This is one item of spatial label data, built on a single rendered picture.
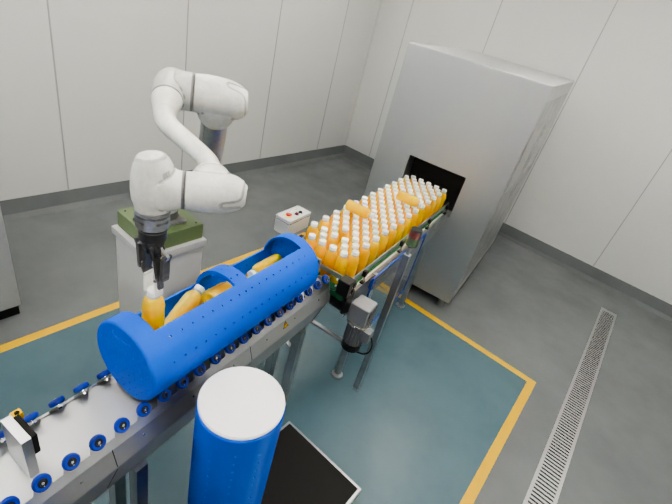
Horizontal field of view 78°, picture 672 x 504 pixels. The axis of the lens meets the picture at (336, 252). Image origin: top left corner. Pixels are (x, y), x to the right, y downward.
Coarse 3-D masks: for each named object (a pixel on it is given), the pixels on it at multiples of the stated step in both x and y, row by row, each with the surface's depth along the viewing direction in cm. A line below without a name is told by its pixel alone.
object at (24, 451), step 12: (12, 420) 108; (24, 420) 110; (12, 432) 106; (24, 432) 106; (12, 444) 109; (24, 444) 105; (36, 444) 109; (12, 456) 114; (24, 456) 106; (24, 468) 111; (36, 468) 112
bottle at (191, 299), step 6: (186, 294) 152; (192, 294) 152; (198, 294) 154; (180, 300) 151; (186, 300) 150; (192, 300) 151; (198, 300) 153; (174, 306) 150; (180, 306) 149; (186, 306) 150; (192, 306) 151; (174, 312) 148; (180, 312) 148; (186, 312) 149; (168, 318) 147; (174, 318) 147
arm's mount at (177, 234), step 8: (128, 208) 203; (120, 216) 200; (128, 216) 198; (184, 216) 210; (192, 216) 212; (120, 224) 202; (128, 224) 197; (184, 224) 204; (192, 224) 206; (200, 224) 207; (128, 232) 199; (136, 232) 194; (168, 232) 195; (176, 232) 198; (184, 232) 202; (192, 232) 206; (200, 232) 210; (168, 240) 197; (176, 240) 200; (184, 240) 204
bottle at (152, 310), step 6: (144, 300) 126; (150, 300) 126; (156, 300) 127; (162, 300) 128; (144, 306) 126; (150, 306) 126; (156, 306) 127; (162, 306) 129; (144, 312) 127; (150, 312) 127; (156, 312) 128; (162, 312) 130; (144, 318) 129; (150, 318) 128; (156, 318) 129; (162, 318) 131; (150, 324) 130; (156, 324) 130; (162, 324) 133
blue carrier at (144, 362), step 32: (256, 256) 193; (288, 256) 176; (192, 288) 164; (256, 288) 158; (288, 288) 173; (128, 320) 125; (192, 320) 135; (224, 320) 144; (256, 320) 160; (128, 352) 125; (160, 352) 124; (192, 352) 134; (128, 384) 133; (160, 384) 126
